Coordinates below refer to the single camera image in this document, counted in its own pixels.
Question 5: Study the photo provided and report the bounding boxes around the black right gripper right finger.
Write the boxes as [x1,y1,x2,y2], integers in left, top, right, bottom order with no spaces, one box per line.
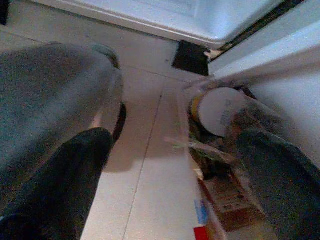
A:
[235,128,320,240]

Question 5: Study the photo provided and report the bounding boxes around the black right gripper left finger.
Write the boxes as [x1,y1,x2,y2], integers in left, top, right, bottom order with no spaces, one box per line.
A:
[0,127,114,240]

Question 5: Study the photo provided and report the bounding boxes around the green leafy vegetable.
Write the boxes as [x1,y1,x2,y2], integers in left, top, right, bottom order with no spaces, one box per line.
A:
[172,119,237,181]

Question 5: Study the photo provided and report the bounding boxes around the glossy fridge door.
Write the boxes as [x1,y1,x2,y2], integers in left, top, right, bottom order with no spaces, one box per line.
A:
[32,0,277,51]

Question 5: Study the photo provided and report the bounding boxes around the fridge body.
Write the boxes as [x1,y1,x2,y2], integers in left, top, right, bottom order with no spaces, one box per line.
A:
[208,0,320,169]

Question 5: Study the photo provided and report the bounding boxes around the black square floor pad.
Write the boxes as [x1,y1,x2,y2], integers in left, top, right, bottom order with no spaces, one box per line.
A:
[171,40,210,77]

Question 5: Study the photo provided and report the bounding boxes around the blue red food pack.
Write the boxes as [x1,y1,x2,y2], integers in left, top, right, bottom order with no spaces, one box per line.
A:
[193,199,226,240]

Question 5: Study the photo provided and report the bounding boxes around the round container white lid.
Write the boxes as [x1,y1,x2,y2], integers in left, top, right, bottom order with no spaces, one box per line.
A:
[187,87,247,138]

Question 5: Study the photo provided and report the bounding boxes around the clear plastic grocery bag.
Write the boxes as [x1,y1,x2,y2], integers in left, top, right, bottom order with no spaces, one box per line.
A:
[163,76,285,240]

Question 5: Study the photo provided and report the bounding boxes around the brown cardboard box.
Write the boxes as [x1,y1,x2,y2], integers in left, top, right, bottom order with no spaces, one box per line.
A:
[199,172,266,232]

